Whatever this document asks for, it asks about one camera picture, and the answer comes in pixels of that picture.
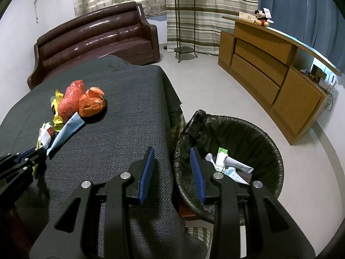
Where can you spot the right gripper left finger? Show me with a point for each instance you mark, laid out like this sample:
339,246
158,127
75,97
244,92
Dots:
73,231

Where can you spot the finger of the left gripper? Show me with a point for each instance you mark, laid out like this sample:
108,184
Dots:
28,165
13,159

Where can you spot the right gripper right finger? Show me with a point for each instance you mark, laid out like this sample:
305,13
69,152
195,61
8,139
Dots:
270,230

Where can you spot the white green wrapper bundle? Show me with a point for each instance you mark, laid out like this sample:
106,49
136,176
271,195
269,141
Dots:
46,134

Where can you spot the yellow snack wrapper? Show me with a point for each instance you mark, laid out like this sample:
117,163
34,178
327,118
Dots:
54,102

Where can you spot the light blue paper wrapper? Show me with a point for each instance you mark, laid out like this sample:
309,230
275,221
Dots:
73,125

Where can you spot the red plastic bag trash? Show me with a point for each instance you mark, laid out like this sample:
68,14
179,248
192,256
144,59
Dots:
69,105

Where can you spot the orange plastic bag trash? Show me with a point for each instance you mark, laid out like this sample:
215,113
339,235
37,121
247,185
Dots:
92,102

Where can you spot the white paper trash in bin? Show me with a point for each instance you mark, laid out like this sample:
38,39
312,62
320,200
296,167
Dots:
230,167

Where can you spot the black lined trash bin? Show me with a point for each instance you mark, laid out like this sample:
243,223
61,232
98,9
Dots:
244,141

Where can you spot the wooden sideboard cabinet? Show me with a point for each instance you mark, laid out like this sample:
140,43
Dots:
268,64

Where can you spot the dark brown leather sofa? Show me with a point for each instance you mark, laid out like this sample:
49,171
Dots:
120,30

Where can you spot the white router on shelf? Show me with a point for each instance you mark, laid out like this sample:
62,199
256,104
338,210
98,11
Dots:
329,83

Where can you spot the dark box on shelf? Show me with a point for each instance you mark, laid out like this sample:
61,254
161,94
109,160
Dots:
317,74

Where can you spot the black metal plant stand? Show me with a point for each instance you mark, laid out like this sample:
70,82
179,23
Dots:
182,45

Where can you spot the cardboard box on cabinet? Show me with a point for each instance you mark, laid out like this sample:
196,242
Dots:
246,17

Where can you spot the striped beige curtain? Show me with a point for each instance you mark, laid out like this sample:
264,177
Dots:
210,21

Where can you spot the Mickey Mouse plush toy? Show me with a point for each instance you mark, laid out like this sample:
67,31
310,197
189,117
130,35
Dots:
263,17

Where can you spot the blue curtain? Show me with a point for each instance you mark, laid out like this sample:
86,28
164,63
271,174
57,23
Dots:
317,23

